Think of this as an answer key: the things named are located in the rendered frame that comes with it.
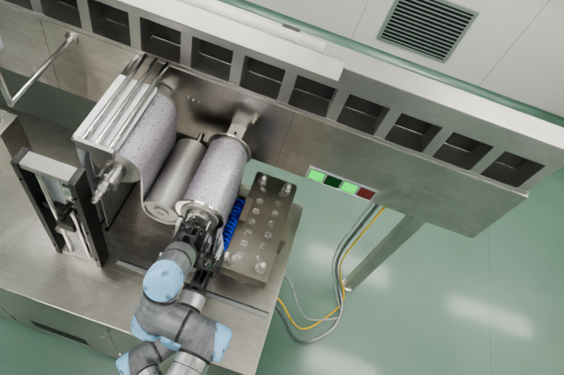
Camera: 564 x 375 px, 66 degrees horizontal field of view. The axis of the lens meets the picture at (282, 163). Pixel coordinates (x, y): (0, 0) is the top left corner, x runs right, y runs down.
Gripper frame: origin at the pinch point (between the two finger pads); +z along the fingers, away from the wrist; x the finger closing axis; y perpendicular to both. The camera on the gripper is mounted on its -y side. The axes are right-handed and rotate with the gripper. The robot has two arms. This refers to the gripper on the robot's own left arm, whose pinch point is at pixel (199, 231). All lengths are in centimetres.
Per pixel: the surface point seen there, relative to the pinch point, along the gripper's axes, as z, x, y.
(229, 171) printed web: 9.5, -1.8, 16.7
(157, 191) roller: 6.3, 16.2, 4.3
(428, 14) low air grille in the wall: 251, -86, 119
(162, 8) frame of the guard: -49, 10, 54
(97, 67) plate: 23, 50, 30
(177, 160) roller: 15.5, 15.2, 12.5
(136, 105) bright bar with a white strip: -0.2, 26.6, 28.2
